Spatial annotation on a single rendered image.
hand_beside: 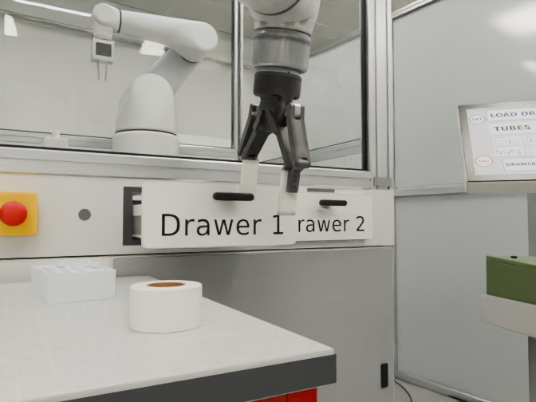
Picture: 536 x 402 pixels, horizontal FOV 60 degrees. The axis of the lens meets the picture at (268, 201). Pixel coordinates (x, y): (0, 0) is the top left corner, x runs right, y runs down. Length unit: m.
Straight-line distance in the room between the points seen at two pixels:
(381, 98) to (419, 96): 1.40
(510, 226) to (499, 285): 1.64
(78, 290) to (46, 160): 0.34
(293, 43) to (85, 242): 0.51
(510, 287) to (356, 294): 0.56
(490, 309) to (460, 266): 1.76
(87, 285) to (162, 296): 0.22
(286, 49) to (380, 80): 0.60
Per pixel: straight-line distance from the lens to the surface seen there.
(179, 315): 0.45
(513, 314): 0.69
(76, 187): 0.92
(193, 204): 0.80
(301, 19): 0.73
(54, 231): 0.91
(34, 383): 0.35
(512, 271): 0.69
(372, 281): 1.22
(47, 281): 0.64
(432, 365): 2.66
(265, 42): 0.73
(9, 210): 0.84
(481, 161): 1.30
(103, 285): 0.66
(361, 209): 1.17
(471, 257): 2.44
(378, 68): 1.30
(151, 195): 0.78
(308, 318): 1.12
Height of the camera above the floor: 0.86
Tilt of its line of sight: 2 degrees up
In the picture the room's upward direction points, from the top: straight up
